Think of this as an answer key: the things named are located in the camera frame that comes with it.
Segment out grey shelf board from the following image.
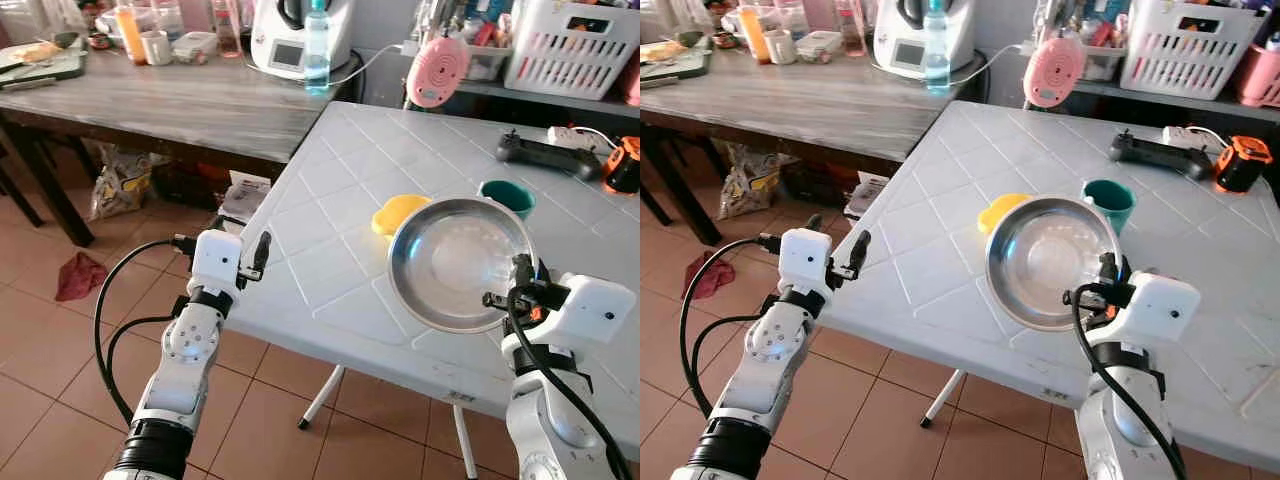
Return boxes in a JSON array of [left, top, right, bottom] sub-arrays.
[[454, 78, 641, 112], [1074, 78, 1280, 127]]

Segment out white printed carton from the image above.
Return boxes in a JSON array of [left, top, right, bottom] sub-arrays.
[[842, 171, 894, 222], [214, 169, 274, 227]]

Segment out white mug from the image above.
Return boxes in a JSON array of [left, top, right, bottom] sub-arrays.
[[764, 27, 799, 67], [139, 29, 174, 68]]

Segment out red cloth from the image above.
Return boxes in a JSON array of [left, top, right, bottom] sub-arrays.
[[682, 249, 737, 302], [52, 249, 110, 304]]

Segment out dark wooden table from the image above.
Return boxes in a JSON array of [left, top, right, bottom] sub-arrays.
[[640, 45, 987, 247], [0, 45, 367, 247]]

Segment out round steel plate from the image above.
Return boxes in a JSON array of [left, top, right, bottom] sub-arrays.
[[984, 194, 1124, 333], [386, 196, 542, 335]]

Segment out white lidded food container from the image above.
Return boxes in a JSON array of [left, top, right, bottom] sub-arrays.
[[171, 31, 222, 64], [796, 29, 845, 62]]

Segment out white kitchen appliance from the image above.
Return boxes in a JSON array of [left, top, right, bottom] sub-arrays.
[[249, 0, 357, 82], [872, 0, 977, 82]]

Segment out green cutting board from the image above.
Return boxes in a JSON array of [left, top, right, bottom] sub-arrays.
[[0, 39, 90, 92], [640, 39, 717, 90]]

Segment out white power strip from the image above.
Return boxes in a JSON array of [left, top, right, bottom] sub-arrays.
[[1159, 124, 1227, 152], [546, 124, 617, 154]]

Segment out pink tinted bottle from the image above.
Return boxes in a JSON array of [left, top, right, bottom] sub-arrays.
[[835, 0, 868, 59], [211, 0, 244, 59]]

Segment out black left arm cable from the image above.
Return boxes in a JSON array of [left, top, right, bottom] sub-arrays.
[[677, 231, 787, 422], [92, 232, 199, 430]]

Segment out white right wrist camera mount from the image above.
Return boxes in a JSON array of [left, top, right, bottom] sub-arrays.
[[1111, 269, 1202, 350], [539, 274, 639, 352]]

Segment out orange black tape measure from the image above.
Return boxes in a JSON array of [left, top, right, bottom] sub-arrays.
[[601, 134, 641, 197], [1212, 134, 1275, 195]]

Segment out clear water bottle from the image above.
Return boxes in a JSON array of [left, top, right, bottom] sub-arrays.
[[302, 0, 334, 97], [921, 0, 952, 97]]

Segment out pink round mini fan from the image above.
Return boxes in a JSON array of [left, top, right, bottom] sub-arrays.
[[404, 34, 472, 110], [1021, 36, 1087, 110]]

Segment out white slotted plastic basket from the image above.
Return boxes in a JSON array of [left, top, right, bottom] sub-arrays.
[[1119, 0, 1267, 102], [502, 0, 614, 102]]

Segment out black handheld controller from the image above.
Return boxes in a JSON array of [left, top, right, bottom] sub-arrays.
[[494, 129, 607, 184], [1107, 129, 1217, 182]]

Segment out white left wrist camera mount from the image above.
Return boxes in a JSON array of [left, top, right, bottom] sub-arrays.
[[777, 227, 834, 297], [190, 229, 245, 298]]

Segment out pale plastic folding table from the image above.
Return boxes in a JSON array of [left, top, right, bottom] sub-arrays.
[[817, 98, 1280, 472], [227, 98, 641, 480]]

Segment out yellow grey patterned bag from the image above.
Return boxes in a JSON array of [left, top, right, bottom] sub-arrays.
[[717, 144, 784, 222], [87, 144, 157, 224]]

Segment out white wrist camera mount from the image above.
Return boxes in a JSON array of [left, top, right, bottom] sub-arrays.
[[539, 274, 639, 352], [190, 229, 245, 298], [1111, 269, 1202, 350], [777, 227, 834, 297]]

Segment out orange drink bottle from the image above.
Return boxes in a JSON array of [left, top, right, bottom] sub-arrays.
[[737, 4, 772, 62], [112, 4, 149, 64]]

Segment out green plastic cup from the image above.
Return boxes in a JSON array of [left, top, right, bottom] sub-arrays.
[[1081, 178, 1139, 237], [477, 179, 538, 222]]

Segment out yellow plastic bowl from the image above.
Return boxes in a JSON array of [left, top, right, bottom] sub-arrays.
[[976, 191, 1037, 237], [370, 193, 434, 239]]

